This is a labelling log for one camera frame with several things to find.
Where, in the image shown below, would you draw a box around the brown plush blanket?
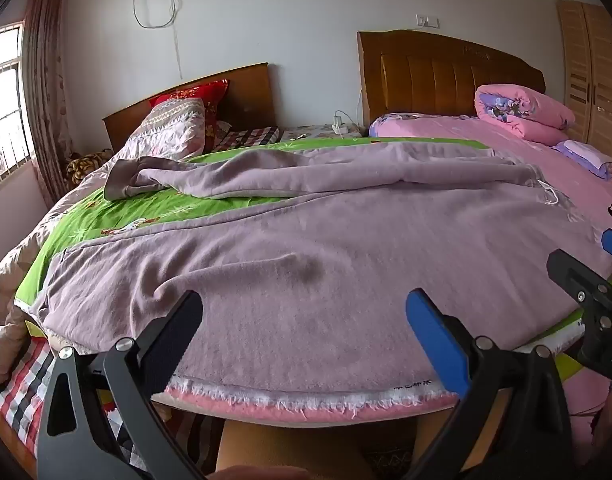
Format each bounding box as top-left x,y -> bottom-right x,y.
66,149 -> 114,191

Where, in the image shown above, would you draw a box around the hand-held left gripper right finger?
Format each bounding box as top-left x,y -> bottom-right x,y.
405,287 -> 574,480

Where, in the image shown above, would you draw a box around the green cartoon printed blanket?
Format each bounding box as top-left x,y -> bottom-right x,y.
13,137 -> 492,321

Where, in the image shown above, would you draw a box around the light wooden wardrobe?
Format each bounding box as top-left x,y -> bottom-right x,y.
557,0 -> 612,181

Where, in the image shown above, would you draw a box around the mauve fleece pants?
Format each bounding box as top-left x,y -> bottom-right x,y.
33,141 -> 612,396

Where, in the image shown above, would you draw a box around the small wooden headboard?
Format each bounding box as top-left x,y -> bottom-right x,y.
102,62 -> 279,153

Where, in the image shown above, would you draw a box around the pale pink patterned quilt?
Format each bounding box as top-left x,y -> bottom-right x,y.
0,97 -> 208,386

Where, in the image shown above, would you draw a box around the large padded wooden headboard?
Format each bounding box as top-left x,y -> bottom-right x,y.
357,30 -> 546,136

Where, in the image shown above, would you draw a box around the pink fringed cloth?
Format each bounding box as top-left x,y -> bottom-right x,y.
151,372 -> 462,426

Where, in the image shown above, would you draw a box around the purple white folded cloth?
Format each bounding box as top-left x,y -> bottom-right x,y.
551,140 -> 612,180

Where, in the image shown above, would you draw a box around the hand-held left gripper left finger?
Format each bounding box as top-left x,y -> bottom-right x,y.
36,289 -> 207,480

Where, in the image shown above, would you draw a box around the red black checkered sheet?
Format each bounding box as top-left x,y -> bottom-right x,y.
0,120 -> 284,466

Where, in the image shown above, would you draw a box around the pink floral curtain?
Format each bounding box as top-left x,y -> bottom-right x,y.
23,0 -> 69,211

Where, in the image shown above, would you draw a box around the pink bed sheet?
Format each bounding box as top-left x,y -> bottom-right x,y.
368,112 -> 612,466

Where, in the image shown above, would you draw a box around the nightstand with floral cloth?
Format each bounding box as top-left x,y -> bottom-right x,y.
278,122 -> 364,143

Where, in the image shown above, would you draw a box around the red embroidered pillow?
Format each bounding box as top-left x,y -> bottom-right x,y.
150,80 -> 230,153

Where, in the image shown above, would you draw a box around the barred window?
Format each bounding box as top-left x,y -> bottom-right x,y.
0,22 -> 39,191

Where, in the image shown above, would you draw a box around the folded pink quilt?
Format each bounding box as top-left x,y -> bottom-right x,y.
474,84 -> 577,142

